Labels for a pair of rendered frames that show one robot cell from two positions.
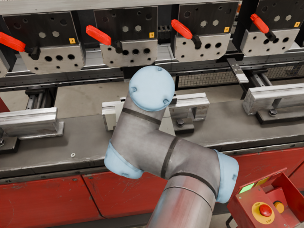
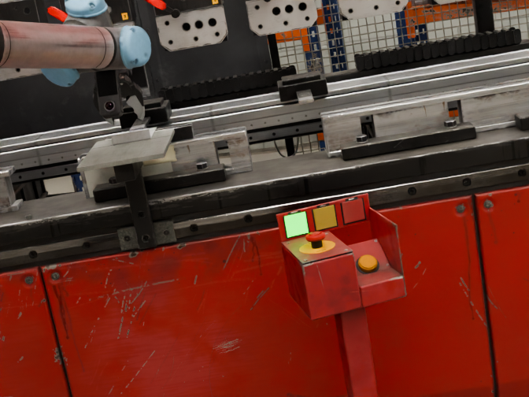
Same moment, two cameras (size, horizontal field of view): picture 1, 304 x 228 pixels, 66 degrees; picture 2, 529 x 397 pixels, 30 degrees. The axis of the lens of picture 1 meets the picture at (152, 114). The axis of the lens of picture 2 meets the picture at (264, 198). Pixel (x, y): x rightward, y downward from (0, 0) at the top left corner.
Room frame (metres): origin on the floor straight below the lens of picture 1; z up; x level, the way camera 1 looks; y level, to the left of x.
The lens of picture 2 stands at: (-1.58, -0.61, 1.39)
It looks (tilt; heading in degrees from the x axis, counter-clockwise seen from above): 15 degrees down; 10
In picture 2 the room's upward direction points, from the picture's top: 10 degrees counter-clockwise
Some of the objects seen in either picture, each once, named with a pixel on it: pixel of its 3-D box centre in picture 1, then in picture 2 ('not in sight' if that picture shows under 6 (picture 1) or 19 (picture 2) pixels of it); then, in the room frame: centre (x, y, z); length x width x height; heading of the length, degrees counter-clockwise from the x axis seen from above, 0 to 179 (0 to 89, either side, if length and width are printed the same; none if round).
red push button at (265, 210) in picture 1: (264, 211); (316, 241); (0.26, -0.37, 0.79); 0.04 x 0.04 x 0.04
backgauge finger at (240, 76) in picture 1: (232, 59); (303, 89); (0.80, -0.33, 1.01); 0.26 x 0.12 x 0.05; 8
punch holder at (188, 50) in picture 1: (200, 26); (190, 8); (0.60, -0.13, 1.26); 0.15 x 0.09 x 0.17; 98
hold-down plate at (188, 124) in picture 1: (154, 129); (160, 183); (0.53, -0.01, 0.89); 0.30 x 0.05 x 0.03; 98
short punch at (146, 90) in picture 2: (139, 69); (124, 79); (0.58, 0.04, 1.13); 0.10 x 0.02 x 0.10; 98
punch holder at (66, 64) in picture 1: (50, 37); (13, 38); (0.55, 0.26, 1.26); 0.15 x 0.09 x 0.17; 98
